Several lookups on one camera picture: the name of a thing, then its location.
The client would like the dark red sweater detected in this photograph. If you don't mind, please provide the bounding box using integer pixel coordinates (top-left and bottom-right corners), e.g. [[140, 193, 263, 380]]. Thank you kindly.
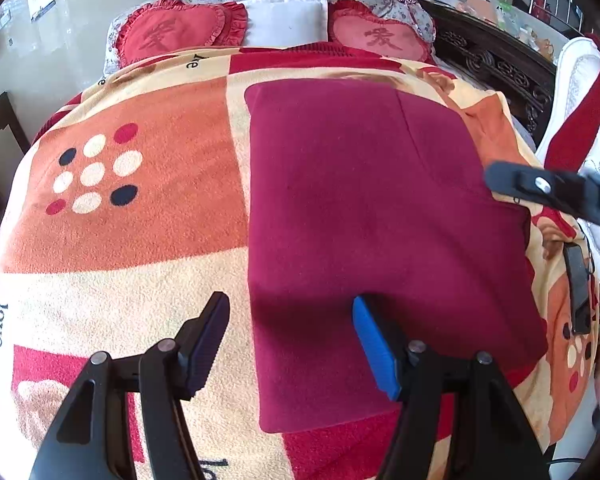
[[245, 79, 547, 432]]

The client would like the dark carved wooden bed frame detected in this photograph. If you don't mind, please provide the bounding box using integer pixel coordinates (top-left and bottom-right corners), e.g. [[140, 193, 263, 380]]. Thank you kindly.
[[417, 0, 556, 142]]

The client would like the right red heart pillow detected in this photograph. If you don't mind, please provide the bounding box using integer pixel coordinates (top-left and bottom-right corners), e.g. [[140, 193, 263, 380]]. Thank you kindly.
[[328, 0, 431, 62]]

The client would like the white pillow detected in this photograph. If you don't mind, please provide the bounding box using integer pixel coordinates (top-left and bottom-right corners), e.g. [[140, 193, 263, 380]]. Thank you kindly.
[[242, 0, 328, 48]]

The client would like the left red heart pillow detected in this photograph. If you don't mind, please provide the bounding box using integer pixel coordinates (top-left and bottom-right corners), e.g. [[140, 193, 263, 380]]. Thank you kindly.
[[114, 0, 248, 67]]

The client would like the black smartphone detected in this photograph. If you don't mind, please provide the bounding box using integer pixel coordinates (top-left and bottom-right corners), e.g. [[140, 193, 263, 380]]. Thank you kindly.
[[562, 243, 592, 335]]

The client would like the red heart pillow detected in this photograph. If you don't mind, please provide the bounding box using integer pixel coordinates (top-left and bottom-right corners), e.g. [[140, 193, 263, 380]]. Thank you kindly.
[[328, 0, 431, 62], [114, 0, 248, 67]]

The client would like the orange red patterned blanket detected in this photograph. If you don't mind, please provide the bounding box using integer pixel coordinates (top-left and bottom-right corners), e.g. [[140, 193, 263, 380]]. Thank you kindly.
[[0, 46, 598, 479]]

